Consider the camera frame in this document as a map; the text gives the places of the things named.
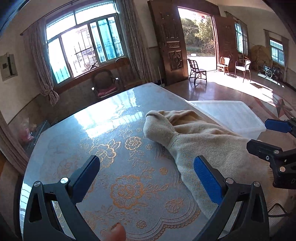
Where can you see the beige pleated curtain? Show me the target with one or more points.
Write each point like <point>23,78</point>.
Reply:
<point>11,143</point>

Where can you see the beige knit sweater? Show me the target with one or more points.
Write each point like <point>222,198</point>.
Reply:
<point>203,143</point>

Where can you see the rattan armchair with red cushion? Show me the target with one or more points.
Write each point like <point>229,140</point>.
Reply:
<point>104,83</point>

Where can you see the round bamboo tray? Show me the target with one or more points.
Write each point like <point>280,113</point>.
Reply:
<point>259,55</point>

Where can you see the clear plastic storage box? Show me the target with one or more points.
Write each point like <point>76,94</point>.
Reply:
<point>231,113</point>

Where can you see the carved wooden door leaf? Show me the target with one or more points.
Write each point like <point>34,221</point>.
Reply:
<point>225,41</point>
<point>171,41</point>

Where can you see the long grey curtain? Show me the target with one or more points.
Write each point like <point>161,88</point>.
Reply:
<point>136,41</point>

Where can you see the tied grey curtain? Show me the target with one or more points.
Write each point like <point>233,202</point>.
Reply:
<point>40,58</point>

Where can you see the pink plastic bag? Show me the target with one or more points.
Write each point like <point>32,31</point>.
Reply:
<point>26,134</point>

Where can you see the metal chair with white cushion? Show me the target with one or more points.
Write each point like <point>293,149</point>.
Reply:
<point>242,67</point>

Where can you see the narrow window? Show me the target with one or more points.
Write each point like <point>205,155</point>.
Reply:
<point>239,39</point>

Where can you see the wooden bench chair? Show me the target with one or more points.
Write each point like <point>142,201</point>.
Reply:
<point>128,71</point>

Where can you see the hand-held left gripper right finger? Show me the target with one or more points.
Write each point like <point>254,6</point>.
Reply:
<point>205,178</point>

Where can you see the small barred window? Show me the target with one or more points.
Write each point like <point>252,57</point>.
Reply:
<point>276,53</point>

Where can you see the black metal chair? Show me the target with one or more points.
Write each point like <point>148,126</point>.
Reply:
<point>196,70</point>

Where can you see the large green-framed window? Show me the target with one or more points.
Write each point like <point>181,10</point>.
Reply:
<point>81,46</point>

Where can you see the bicycle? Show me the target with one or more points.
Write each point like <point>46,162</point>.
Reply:
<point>268,73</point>

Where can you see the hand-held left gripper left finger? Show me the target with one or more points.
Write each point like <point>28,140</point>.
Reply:
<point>89,176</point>

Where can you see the wall electrical box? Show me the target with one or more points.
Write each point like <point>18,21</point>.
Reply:
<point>8,67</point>

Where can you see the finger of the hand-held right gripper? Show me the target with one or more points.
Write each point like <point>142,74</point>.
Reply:
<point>261,148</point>
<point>275,125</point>

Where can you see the person's left hand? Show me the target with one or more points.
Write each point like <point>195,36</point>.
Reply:
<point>118,233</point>

